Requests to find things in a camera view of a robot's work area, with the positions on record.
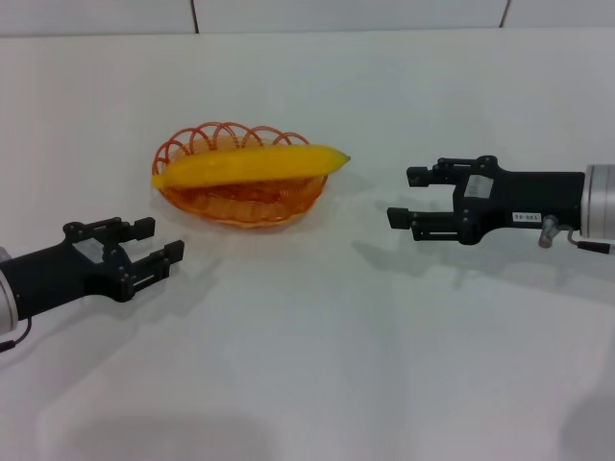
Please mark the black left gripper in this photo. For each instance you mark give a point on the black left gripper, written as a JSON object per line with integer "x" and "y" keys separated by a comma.
{"x": 48, "y": 281}

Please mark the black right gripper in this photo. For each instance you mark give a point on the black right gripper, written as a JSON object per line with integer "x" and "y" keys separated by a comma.
{"x": 528, "y": 201}

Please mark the yellow banana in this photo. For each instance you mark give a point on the yellow banana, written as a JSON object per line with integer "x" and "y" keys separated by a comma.
{"x": 250, "y": 165}

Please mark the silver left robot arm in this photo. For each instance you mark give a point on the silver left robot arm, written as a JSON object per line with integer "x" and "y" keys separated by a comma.
{"x": 6, "y": 298}

